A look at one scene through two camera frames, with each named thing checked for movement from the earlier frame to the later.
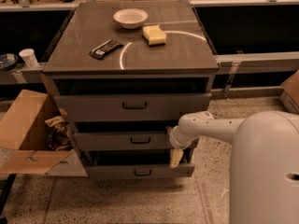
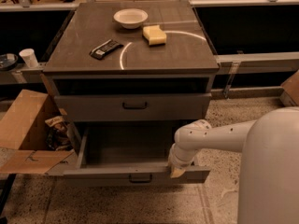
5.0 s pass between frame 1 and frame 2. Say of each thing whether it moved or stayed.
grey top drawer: stayed
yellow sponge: stayed
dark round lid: stayed
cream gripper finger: moved
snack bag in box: stayed
